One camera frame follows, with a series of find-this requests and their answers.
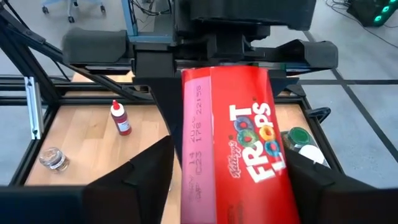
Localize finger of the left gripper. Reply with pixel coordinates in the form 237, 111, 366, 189
267, 70, 299, 94
149, 77, 183, 150

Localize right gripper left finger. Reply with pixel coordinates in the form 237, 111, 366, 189
85, 136, 183, 224

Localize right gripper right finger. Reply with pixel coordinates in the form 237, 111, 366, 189
284, 149, 376, 224

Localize green lid spice jar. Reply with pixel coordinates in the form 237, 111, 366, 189
280, 126, 315, 150

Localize red Froot Loops box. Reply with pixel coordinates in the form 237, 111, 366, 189
180, 65, 302, 224

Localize red food colouring bottle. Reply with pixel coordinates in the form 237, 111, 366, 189
110, 99, 132, 136

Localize small clear glass jar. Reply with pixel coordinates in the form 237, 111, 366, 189
39, 146, 70, 172

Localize blue metal stand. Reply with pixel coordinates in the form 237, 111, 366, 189
120, 0, 175, 44

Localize black computer with teal lights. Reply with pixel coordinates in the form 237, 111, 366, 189
346, 0, 398, 28

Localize office chair base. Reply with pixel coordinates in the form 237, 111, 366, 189
40, 0, 106, 24

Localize silver metal bracket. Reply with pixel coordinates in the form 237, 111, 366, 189
24, 76, 43, 141

